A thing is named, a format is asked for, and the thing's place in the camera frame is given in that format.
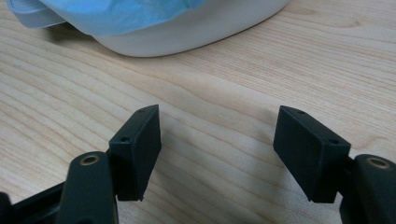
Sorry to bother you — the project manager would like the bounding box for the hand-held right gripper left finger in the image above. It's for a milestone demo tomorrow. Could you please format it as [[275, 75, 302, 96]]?
[[108, 104, 163, 203]]

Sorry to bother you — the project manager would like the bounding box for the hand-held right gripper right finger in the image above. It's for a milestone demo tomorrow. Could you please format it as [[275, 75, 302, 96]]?
[[273, 105, 352, 204]]

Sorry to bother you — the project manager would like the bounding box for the white pedal trash can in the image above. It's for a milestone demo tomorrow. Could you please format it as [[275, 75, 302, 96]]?
[[6, 0, 292, 59]]

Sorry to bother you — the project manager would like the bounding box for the light blue cloth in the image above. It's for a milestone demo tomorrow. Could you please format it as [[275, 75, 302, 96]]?
[[37, 0, 207, 37]]

